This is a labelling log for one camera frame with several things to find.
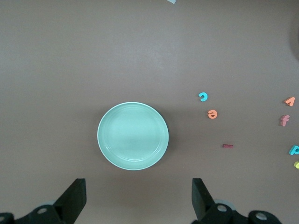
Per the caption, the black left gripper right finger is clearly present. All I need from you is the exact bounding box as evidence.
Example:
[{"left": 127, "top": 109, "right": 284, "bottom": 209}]
[{"left": 192, "top": 178, "right": 283, "bottom": 224}]

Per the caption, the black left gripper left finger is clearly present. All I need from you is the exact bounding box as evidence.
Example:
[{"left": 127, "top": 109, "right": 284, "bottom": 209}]
[{"left": 0, "top": 178, "right": 87, "bottom": 224}]

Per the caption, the green plate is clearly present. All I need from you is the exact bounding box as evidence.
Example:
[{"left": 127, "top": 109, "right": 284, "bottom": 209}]
[{"left": 96, "top": 101, "right": 170, "bottom": 171}]

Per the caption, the orange foam letter f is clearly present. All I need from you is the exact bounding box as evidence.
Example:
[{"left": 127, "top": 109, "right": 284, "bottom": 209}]
[{"left": 279, "top": 114, "right": 291, "bottom": 127}]

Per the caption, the brown table cover sheet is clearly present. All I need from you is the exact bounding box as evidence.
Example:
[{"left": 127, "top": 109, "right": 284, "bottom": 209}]
[{"left": 0, "top": 0, "right": 299, "bottom": 224}]

